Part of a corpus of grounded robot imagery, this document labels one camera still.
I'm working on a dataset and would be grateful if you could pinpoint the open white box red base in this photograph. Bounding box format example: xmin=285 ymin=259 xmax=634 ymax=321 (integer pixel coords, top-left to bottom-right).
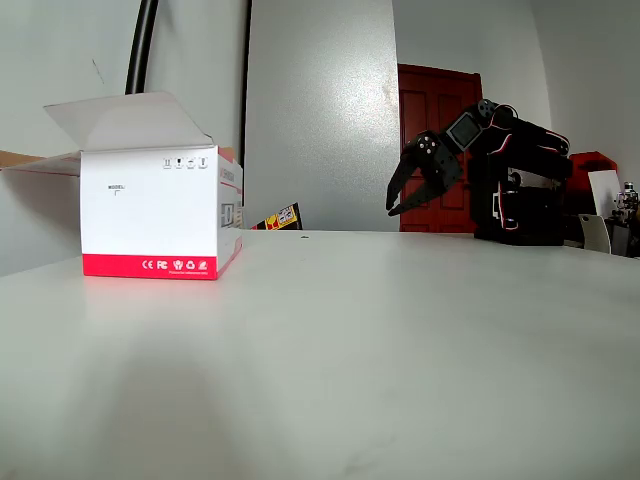
xmin=0 ymin=91 xmax=245 ymax=282

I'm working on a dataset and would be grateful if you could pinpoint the dark red door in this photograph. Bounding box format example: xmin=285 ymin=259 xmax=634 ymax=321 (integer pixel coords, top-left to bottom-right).
xmin=397 ymin=63 xmax=484 ymax=234

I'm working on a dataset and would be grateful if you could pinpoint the yellow black printed package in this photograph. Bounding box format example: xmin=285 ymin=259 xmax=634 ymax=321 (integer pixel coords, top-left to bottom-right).
xmin=249 ymin=202 xmax=302 ymax=232

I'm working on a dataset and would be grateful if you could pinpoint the red cabinet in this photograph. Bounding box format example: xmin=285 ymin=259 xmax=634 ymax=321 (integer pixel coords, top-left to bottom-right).
xmin=568 ymin=151 xmax=619 ymax=222

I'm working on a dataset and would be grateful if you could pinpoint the white flat board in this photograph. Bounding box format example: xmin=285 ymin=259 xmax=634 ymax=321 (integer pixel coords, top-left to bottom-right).
xmin=586 ymin=169 xmax=624 ymax=219

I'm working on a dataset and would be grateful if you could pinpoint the white chair back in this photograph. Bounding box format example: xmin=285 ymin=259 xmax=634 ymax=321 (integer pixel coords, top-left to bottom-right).
xmin=577 ymin=213 xmax=613 ymax=256

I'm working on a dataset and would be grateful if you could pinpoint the grey benchtop machine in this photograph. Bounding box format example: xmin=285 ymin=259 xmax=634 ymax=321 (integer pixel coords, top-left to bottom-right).
xmin=610 ymin=181 xmax=640 ymax=222

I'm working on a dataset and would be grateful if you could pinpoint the red robot cable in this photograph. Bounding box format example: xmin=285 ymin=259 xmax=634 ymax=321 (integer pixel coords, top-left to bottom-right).
xmin=491 ymin=103 xmax=571 ymax=157

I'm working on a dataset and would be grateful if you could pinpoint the black camera stand pole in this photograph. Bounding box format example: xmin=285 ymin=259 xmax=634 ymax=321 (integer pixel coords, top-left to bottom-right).
xmin=124 ymin=0 xmax=161 ymax=96

